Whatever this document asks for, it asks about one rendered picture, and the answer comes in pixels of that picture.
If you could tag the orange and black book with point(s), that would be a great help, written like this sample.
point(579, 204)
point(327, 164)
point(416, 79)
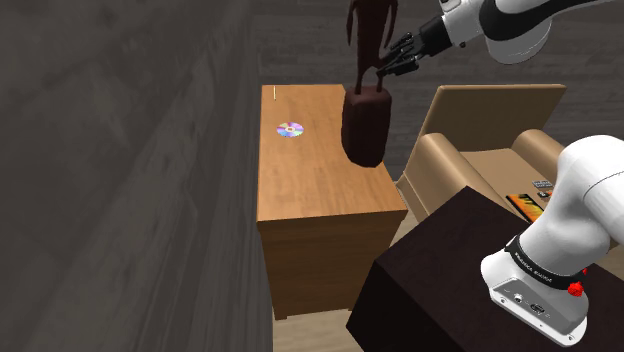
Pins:
point(525, 207)

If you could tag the small black and red object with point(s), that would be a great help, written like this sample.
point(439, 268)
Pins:
point(544, 194)

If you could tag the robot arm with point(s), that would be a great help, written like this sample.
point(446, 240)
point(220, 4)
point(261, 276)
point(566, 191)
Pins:
point(560, 229)

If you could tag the wooden chest of drawers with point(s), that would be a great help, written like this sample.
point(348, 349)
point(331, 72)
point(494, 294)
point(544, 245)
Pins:
point(312, 195)

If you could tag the shiny compact disc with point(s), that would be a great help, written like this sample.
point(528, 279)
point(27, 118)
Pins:
point(290, 129)

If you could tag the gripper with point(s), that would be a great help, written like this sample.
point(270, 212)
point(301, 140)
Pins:
point(431, 35)

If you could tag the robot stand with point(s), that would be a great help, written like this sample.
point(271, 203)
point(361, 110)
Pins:
point(429, 282)

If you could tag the grey remote control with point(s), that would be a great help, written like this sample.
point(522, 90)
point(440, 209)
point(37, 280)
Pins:
point(542, 184)

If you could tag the tan armchair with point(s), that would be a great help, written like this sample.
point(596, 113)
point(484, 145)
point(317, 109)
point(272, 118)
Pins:
point(468, 126)

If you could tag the dark brown figure statue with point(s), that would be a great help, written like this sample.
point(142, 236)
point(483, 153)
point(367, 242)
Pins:
point(366, 122)

